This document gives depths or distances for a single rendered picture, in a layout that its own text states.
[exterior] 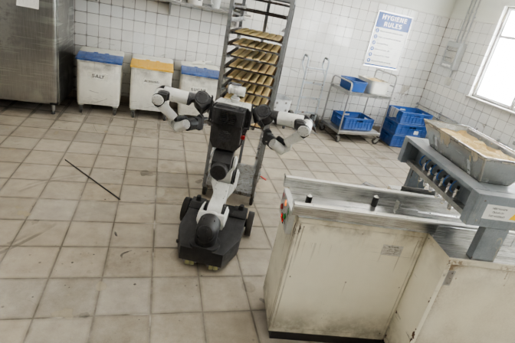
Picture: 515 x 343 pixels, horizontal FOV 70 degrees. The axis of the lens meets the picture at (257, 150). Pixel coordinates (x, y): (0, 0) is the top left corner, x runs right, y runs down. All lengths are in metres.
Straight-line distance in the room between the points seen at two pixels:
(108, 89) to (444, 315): 4.41
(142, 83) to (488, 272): 4.29
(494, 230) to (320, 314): 0.98
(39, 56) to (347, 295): 4.15
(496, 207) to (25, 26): 4.64
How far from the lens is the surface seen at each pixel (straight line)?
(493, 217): 1.97
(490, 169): 1.97
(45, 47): 4.98
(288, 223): 1.90
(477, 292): 2.23
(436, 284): 2.07
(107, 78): 5.18
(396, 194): 2.30
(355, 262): 2.08
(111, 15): 5.71
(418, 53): 7.06
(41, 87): 5.10
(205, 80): 5.15
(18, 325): 2.44
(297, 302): 2.17
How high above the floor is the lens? 1.75
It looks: 21 degrees down
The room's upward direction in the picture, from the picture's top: 12 degrees clockwise
